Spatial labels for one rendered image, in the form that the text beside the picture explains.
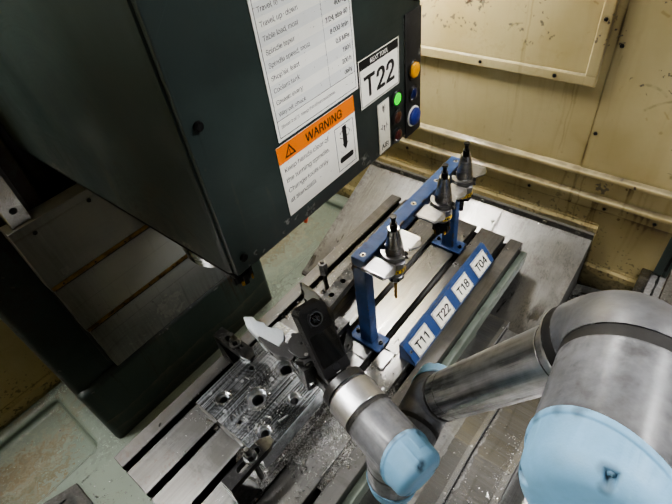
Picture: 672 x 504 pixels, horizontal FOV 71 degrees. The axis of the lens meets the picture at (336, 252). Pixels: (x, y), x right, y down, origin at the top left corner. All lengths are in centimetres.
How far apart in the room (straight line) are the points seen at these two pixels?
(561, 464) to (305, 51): 48
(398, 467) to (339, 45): 53
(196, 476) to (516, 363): 85
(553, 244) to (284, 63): 133
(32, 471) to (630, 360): 172
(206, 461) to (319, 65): 94
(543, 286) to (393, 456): 114
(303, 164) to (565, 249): 124
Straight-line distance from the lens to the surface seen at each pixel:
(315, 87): 62
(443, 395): 72
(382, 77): 74
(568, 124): 157
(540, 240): 175
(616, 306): 47
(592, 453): 39
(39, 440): 193
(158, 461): 130
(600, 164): 160
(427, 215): 119
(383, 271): 105
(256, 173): 58
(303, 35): 59
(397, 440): 64
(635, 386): 42
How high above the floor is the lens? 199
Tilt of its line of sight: 44 degrees down
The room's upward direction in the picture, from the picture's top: 9 degrees counter-clockwise
